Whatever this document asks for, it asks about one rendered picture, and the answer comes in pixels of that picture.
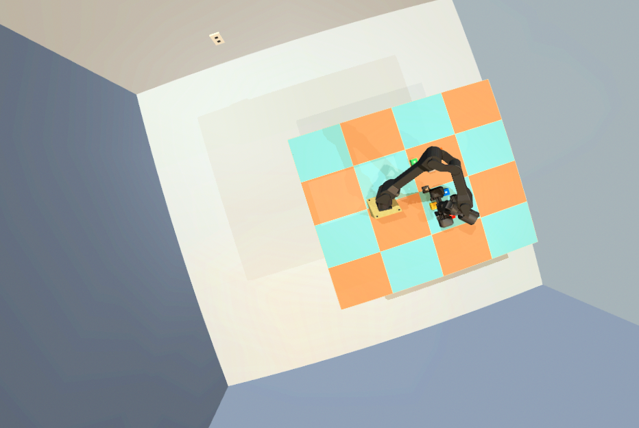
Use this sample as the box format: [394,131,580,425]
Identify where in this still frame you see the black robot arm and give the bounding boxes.
[376,146,480,225]

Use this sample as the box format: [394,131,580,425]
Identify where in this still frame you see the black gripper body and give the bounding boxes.
[429,187,454,228]

